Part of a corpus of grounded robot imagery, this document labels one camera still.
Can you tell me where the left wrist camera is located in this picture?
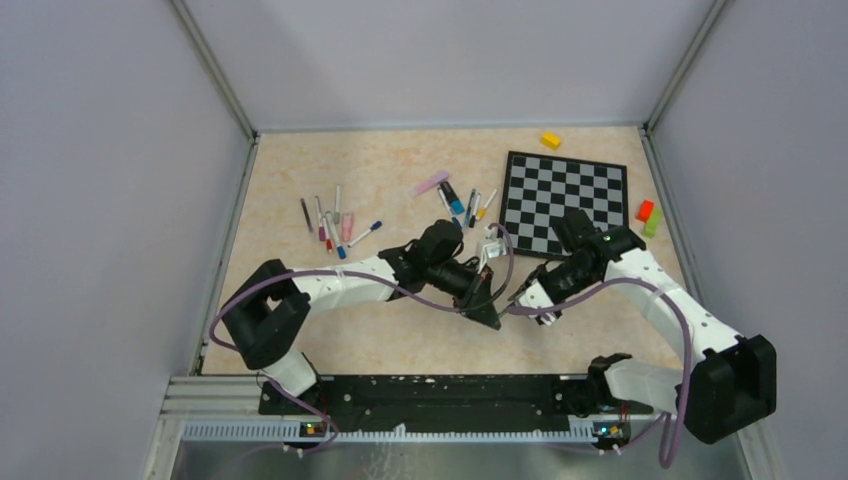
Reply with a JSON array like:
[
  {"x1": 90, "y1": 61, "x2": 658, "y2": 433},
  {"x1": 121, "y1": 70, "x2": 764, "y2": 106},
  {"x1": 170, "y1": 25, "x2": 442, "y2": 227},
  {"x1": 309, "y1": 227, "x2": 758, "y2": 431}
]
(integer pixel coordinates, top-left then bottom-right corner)
[{"x1": 476, "y1": 223, "x2": 509, "y2": 272}]

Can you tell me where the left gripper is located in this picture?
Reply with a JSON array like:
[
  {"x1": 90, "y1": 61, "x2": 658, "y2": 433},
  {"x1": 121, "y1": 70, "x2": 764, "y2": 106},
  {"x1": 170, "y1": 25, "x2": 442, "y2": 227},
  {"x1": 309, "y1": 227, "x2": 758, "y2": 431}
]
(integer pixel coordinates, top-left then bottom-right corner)
[{"x1": 427, "y1": 261, "x2": 500, "y2": 330}]

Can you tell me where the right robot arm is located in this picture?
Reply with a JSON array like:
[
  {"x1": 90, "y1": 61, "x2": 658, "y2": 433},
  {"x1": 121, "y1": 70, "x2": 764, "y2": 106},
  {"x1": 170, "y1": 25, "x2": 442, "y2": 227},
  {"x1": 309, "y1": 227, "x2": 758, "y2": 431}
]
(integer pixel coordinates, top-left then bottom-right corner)
[{"x1": 507, "y1": 210, "x2": 777, "y2": 444}]

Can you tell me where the white pen grey cap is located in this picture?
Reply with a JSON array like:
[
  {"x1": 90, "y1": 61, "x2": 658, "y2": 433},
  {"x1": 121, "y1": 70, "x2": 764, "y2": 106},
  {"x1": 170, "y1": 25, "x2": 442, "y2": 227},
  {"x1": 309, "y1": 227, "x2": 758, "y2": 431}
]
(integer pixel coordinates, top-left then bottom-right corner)
[{"x1": 333, "y1": 184, "x2": 342, "y2": 225}]

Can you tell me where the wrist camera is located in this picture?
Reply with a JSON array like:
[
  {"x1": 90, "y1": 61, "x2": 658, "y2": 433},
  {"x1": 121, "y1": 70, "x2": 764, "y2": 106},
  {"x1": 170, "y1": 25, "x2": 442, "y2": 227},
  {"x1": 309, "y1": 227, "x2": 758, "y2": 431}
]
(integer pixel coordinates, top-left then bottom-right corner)
[
  {"x1": 526, "y1": 306, "x2": 562, "y2": 326},
  {"x1": 476, "y1": 223, "x2": 509, "y2": 272}
]

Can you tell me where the white marker dark blue cap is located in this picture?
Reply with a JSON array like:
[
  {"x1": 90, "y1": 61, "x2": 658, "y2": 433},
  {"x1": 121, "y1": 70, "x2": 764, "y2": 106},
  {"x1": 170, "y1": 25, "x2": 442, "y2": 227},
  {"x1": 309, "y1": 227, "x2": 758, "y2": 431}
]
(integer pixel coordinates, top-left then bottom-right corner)
[{"x1": 436, "y1": 187, "x2": 463, "y2": 231}]

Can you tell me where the red block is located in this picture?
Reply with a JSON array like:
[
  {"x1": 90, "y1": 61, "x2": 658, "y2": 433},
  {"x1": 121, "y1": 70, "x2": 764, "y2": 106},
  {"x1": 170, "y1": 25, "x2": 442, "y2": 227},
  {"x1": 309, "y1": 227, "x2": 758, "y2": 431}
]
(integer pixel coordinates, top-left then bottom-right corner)
[{"x1": 635, "y1": 200, "x2": 655, "y2": 223}]

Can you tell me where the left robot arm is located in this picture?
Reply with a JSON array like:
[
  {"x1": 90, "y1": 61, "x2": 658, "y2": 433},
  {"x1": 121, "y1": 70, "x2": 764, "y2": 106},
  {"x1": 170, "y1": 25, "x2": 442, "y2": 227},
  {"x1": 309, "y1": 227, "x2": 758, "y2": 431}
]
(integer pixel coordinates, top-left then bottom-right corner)
[{"x1": 213, "y1": 220, "x2": 514, "y2": 414}]

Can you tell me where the green curved block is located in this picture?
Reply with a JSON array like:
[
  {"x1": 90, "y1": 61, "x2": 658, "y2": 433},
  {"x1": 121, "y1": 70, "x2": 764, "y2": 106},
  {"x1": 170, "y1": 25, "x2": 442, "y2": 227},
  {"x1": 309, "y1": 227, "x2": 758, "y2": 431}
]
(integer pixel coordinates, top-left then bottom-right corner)
[{"x1": 642, "y1": 209, "x2": 664, "y2": 238}]

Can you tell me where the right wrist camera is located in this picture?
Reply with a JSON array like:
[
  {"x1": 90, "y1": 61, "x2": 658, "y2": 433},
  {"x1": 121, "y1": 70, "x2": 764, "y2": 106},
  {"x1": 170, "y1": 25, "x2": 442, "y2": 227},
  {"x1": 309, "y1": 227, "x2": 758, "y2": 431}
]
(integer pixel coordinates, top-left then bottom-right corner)
[{"x1": 526, "y1": 306, "x2": 562, "y2": 326}]

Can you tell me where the pink highlighter pen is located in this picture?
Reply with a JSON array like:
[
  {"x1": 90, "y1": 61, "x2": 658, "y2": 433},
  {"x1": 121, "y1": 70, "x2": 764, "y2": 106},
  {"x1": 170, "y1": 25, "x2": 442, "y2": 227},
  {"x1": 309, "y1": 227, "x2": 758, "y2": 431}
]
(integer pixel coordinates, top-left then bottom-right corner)
[{"x1": 411, "y1": 170, "x2": 450, "y2": 197}]

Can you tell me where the black white chessboard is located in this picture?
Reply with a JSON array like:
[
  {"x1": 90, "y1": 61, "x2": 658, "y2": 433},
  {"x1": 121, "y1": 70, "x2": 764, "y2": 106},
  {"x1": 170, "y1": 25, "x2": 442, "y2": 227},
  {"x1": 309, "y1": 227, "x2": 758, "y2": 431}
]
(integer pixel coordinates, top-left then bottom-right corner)
[{"x1": 499, "y1": 151, "x2": 628, "y2": 259}]

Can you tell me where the black marker blue cap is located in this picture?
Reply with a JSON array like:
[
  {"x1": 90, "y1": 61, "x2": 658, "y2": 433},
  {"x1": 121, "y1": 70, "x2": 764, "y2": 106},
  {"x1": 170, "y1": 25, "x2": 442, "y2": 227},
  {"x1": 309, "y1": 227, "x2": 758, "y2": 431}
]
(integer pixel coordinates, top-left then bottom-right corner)
[{"x1": 440, "y1": 181, "x2": 465, "y2": 215}]

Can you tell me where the yellow block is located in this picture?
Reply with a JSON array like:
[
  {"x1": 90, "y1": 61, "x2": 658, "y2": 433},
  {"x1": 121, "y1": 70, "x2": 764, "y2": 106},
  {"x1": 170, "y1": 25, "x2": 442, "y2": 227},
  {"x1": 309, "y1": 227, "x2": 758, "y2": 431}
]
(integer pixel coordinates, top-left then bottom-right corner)
[{"x1": 540, "y1": 132, "x2": 562, "y2": 150}]

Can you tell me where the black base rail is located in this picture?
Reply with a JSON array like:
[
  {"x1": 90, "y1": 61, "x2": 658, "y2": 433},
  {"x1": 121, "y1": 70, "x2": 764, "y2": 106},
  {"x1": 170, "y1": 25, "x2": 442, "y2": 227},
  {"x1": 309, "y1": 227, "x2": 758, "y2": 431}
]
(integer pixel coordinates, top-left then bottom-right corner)
[{"x1": 258, "y1": 374, "x2": 653, "y2": 433}]

